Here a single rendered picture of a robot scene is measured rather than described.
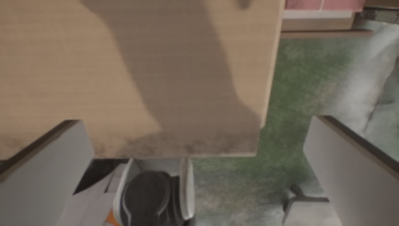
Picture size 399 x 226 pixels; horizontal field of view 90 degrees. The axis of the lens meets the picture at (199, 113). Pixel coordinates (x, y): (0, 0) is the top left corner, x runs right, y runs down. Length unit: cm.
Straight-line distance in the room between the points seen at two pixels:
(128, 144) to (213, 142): 9
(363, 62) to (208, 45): 155
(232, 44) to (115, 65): 10
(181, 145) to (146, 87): 8
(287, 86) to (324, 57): 27
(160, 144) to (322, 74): 142
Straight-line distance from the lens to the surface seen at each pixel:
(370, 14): 139
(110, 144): 25
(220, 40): 18
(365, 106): 187
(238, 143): 23
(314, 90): 160
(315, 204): 210
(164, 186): 46
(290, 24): 129
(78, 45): 21
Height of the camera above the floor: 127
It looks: 60 degrees down
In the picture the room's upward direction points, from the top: 179 degrees counter-clockwise
